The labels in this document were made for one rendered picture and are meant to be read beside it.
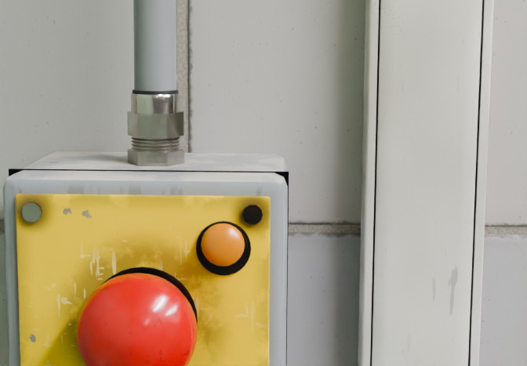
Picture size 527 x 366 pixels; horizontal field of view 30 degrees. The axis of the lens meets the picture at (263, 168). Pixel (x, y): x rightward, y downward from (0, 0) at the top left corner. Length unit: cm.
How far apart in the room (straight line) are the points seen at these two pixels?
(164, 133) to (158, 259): 5
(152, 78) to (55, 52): 6
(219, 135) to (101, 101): 5
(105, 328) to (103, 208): 4
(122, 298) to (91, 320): 1
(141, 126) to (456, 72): 12
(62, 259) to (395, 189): 13
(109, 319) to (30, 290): 4
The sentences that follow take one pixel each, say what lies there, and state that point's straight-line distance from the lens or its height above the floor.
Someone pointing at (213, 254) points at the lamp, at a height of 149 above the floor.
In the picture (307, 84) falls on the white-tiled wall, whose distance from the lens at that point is 40.
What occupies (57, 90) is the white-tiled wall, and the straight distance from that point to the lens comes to 42.
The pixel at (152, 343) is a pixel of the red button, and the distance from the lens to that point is 32.
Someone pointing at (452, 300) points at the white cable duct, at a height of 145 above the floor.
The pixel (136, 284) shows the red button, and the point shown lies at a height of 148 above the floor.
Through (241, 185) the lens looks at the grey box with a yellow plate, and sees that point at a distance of 34.
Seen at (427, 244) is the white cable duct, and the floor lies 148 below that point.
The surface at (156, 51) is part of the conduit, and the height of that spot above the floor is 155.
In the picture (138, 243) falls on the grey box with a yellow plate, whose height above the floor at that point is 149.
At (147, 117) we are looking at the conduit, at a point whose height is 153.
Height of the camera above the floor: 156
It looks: 8 degrees down
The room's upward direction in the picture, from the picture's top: straight up
